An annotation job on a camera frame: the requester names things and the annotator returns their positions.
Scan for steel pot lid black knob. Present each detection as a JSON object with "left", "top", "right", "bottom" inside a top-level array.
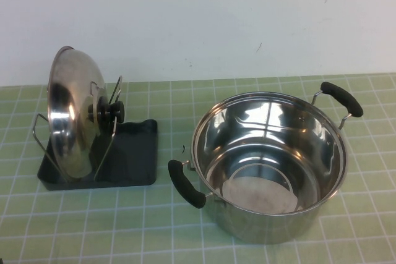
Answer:
[{"left": 46, "top": 45, "right": 126, "bottom": 184}]

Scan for green grid cutting mat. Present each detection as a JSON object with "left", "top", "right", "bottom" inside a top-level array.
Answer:
[{"left": 0, "top": 74, "right": 396, "bottom": 264}]

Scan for wire lid rack dark tray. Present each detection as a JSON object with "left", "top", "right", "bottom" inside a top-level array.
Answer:
[{"left": 32, "top": 75, "right": 158, "bottom": 191}]

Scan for stainless steel pot black handles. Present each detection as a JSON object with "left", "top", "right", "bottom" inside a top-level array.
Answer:
[{"left": 167, "top": 81, "right": 364, "bottom": 245}]

